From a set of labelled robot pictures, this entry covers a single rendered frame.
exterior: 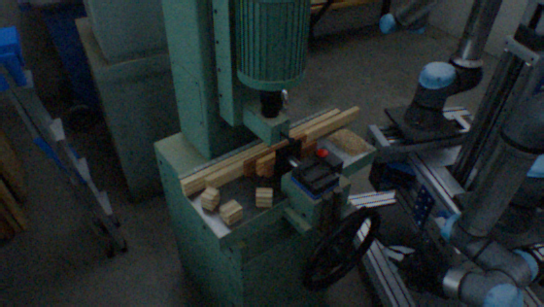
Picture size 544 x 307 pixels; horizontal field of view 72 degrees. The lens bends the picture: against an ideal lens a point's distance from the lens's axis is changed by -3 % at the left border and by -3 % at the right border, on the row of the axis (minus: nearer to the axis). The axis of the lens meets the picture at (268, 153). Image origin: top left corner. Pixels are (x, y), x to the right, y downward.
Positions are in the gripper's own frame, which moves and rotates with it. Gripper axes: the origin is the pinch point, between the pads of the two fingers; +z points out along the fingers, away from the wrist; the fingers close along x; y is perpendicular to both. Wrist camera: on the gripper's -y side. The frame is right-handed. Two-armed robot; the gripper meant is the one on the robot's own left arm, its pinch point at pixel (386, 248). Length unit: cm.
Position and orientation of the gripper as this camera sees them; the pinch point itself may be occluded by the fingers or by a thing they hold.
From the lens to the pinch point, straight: 116.6
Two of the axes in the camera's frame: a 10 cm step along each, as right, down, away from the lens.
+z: -5.2, -0.9, 8.5
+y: 2.4, 9.4, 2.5
